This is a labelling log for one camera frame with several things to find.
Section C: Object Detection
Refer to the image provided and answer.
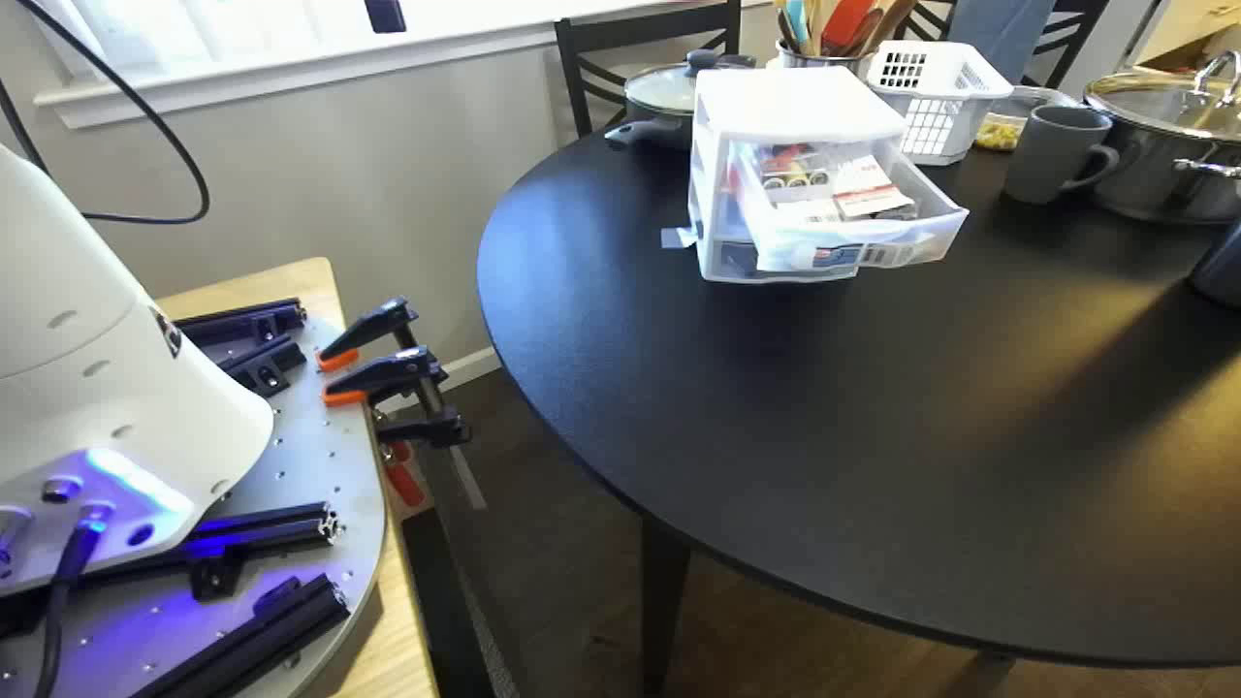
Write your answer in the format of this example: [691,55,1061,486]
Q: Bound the clear top drawer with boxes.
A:
[733,145,969,280]

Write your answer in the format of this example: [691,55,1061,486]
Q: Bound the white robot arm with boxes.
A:
[0,151,277,596]

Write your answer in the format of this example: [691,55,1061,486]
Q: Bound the white plastic drawer unit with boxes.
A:
[686,64,969,288]

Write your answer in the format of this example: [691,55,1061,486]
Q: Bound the black orange clamp lower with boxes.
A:
[320,348,447,407]

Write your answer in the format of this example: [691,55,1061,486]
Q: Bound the black orange clamp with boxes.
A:
[320,348,447,407]
[318,300,415,371]

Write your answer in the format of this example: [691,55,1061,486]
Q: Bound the black orange clamp upper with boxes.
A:
[318,300,415,371]

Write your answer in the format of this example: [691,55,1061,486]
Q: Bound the grey frying pan with lid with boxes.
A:
[604,49,751,151]

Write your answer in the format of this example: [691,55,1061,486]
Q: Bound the black wooden chair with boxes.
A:
[556,0,741,136]

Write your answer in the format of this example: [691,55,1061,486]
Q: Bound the white plastic basket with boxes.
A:
[862,37,1013,168]

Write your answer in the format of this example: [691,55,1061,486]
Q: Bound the round black table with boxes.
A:
[477,139,1241,668]

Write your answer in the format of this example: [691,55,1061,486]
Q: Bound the grey ceramic mug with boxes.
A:
[1003,106,1121,205]

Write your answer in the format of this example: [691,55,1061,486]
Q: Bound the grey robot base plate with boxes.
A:
[4,300,383,698]

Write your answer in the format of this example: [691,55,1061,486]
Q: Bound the black cable on wall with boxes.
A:
[0,0,213,227]

